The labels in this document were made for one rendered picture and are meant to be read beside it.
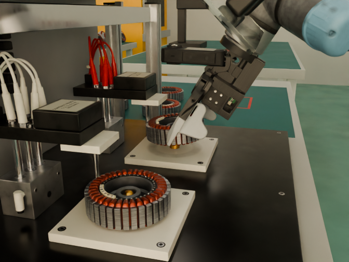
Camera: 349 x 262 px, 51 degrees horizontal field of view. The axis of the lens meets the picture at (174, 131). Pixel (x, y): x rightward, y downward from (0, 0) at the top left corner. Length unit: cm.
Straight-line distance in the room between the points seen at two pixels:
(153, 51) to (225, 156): 31
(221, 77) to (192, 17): 521
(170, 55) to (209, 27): 516
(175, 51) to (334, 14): 26
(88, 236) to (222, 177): 26
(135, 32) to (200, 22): 189
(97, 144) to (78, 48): 44
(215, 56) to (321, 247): 33
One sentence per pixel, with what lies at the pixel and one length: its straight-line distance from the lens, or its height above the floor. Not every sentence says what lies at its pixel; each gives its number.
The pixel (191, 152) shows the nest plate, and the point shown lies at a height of 78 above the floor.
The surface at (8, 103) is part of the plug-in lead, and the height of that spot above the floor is 92.
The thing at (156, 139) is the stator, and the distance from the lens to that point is 66.
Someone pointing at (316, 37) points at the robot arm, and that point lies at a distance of 54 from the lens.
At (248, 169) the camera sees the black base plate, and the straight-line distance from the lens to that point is 65.
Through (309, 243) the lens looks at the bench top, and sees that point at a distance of 52.
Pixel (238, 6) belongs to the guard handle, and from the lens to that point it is 32.
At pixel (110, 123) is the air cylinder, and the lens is 72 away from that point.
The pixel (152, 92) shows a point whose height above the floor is 89.
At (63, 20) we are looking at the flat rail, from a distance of 51.
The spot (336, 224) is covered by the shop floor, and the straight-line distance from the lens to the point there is 208.
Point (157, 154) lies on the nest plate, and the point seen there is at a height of 78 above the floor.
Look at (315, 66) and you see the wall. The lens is 581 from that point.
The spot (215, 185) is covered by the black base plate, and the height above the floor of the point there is 77.
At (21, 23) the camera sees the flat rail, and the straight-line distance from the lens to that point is 44.
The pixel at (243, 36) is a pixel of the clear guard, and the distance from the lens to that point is 26.
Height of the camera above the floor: 103
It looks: 18 degrees down
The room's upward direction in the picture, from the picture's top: straight up
